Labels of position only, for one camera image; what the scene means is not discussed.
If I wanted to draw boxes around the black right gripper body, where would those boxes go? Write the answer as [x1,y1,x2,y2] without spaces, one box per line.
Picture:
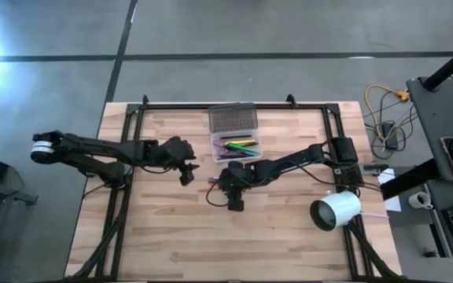
[215,160,252,198]

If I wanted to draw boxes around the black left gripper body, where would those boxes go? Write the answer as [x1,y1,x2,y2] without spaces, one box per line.
[157,135,197,171]

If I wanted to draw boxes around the purple handled scissors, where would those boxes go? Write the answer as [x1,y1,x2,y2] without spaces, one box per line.
[212,139,260,161]

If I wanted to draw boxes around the green marker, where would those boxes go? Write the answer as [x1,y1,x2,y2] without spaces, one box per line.
[226,142,260,156]

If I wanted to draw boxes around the yellow highlighter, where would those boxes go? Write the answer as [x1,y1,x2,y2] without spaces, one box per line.
[223,138,257,146]

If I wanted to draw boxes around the clear plastic supply box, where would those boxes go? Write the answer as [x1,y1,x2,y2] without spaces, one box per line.
[209,130,264,164]

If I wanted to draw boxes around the white paper sheet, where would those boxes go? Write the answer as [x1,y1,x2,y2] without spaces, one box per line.
[377,167,403,214]

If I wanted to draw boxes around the white mug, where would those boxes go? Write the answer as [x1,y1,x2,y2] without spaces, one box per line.
[407,191,434,211]

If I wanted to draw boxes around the grey side cart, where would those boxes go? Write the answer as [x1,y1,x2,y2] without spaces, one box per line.
[404,72,453,281]

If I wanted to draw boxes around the black slanted pole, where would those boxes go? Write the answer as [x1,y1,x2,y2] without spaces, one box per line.
[422,37,453,92]

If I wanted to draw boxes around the black cable loop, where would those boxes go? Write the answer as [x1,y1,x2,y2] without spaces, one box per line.
[204,182,230,208]

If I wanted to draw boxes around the black aluminium table frame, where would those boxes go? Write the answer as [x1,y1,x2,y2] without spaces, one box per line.
[68,101,403,281]

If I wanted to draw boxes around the black floor cables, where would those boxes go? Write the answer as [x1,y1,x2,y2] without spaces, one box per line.
[363,90,418,160]

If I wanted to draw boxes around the yellow cable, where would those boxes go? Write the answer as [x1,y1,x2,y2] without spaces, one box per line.
[363,83,411,138]

